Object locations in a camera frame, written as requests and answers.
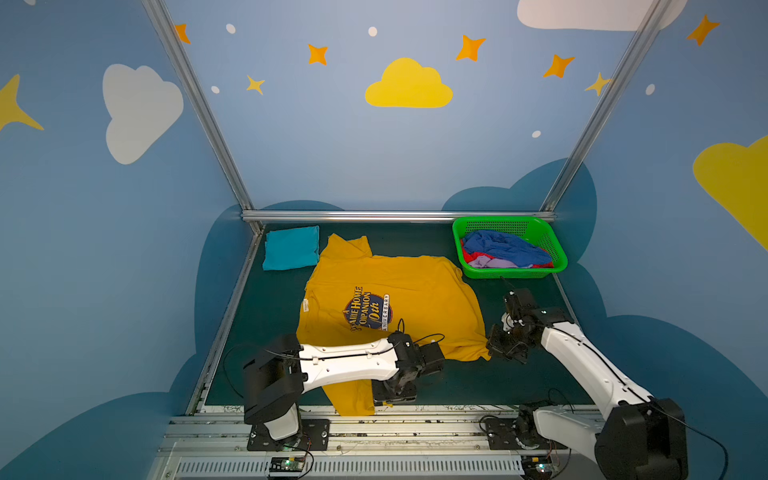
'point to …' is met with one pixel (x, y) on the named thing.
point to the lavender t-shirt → (486, 262)
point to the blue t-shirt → (508, 248)
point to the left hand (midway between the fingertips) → (403, 406)
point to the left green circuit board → (287, 464)
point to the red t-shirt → (470, 256)
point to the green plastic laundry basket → (530, 229)
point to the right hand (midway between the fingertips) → (492, 347)
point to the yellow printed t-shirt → (350, 295)
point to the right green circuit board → (537, 467)
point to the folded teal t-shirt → (291, 248)
